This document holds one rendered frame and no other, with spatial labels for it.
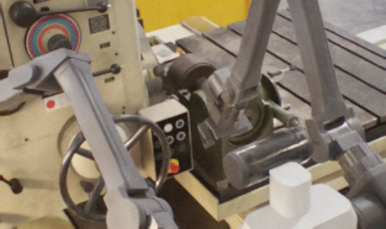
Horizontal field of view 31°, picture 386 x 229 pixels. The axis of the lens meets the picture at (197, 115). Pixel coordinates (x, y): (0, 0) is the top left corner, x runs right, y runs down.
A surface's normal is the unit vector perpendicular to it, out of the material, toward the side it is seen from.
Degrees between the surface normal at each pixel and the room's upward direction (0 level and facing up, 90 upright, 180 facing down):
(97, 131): 55
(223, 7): 90
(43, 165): 90
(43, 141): 90
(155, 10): 90
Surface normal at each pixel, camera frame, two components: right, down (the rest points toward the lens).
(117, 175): -0.58, -0.26
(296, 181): -0.07, -0.86
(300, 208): 0.51, 0.40
